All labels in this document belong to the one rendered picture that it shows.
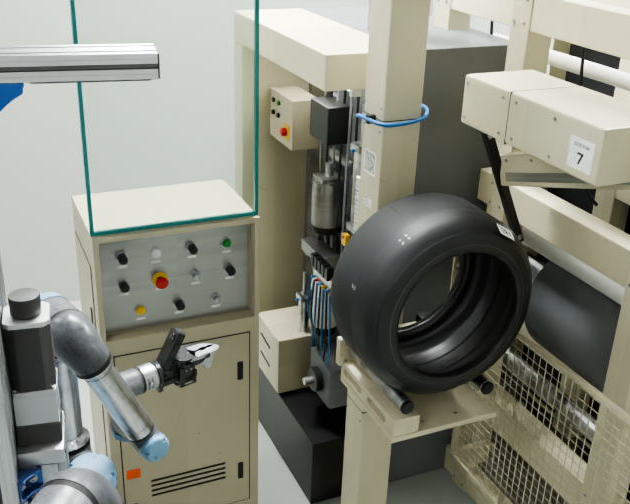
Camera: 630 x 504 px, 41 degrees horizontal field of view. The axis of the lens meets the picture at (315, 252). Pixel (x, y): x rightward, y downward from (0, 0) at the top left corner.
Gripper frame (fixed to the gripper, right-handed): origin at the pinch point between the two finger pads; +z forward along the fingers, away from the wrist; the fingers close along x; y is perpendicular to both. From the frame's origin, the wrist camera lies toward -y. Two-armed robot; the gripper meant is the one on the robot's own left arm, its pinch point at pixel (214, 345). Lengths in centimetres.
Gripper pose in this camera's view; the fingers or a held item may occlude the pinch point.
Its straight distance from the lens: 242.4
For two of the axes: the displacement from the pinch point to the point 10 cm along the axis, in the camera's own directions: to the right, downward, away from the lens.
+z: 7.6, -2.4, 6.0
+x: 6.5, 3.3, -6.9
